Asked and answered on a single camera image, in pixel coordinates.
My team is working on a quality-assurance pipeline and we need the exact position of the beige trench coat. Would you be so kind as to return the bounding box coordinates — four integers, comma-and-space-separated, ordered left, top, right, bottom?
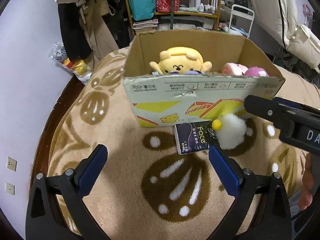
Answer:
79, 0, 119, 66

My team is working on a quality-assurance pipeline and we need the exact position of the plastic bag with toys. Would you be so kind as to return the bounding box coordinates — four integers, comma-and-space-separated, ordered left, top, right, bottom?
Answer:
48, 41, 93, 85

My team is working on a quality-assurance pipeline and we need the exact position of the cream folded mattress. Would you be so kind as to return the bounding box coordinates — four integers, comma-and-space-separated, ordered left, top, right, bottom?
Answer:
251, 0, 319, 72

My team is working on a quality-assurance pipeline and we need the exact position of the white fluffy plush toy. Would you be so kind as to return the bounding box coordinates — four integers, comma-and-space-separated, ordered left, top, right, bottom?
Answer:
211, 113, 253, 150

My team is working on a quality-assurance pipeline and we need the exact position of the dark purple Face tissue pack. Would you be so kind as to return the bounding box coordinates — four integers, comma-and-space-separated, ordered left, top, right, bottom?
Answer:
174, 121, 210, 155

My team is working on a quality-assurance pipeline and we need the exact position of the cardboard box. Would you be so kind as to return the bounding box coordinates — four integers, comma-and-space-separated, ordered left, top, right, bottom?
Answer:
121, 29, 285, 127

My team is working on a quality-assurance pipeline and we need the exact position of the green pole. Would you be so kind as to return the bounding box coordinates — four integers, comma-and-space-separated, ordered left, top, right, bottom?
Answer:
170, 0, 175, 30

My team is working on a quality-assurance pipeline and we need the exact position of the wooden shelf unit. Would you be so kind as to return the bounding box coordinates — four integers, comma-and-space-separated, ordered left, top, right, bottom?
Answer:
125, 0, 221, 36

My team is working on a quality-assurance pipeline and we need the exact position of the beige brown patterned blanket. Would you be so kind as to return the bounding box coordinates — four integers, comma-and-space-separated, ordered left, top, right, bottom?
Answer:
30, 45, 320, 240

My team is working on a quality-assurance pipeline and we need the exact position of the black coat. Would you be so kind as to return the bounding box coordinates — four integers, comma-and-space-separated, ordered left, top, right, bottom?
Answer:
58, 3, 92, 61

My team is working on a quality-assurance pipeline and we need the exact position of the white rolling cart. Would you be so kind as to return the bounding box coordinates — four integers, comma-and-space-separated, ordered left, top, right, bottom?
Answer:
219, 4, 255, 38

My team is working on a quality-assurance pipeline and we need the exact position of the wall socket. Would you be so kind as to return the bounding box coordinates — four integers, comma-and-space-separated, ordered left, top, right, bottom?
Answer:
5, 183, 15, 196
7, 157, 17, 172

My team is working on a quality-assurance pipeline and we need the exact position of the person's right hand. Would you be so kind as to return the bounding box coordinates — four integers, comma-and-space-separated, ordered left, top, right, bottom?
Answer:
298, 153, 314, 211

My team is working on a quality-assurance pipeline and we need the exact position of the yellow plush doll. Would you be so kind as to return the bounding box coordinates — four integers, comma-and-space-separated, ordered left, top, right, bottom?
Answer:
149, 47, 212, 75

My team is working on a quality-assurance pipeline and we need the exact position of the pink plush toy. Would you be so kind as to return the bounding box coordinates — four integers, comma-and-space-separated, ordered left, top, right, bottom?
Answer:
244, 67, 269, 77

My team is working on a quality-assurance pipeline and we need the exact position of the pink roll plush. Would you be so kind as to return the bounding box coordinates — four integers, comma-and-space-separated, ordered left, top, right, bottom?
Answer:
222, 62, 248, 76

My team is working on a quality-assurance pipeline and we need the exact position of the lower wall socket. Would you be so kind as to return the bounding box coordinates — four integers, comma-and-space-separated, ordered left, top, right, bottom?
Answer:
5, 183, 15, 196

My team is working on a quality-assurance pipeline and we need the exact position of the stack of books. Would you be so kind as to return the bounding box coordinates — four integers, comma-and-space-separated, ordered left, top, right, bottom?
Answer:
133, 19, 158, 34

